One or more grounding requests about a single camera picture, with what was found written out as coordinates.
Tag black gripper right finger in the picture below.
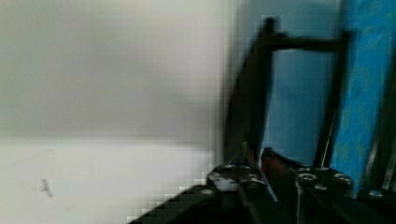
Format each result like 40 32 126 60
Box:
261 147 354 224

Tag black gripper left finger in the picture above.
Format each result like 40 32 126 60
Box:
206 142 277 224

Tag silver black toaster oven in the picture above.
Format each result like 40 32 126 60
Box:
231 0 395 189

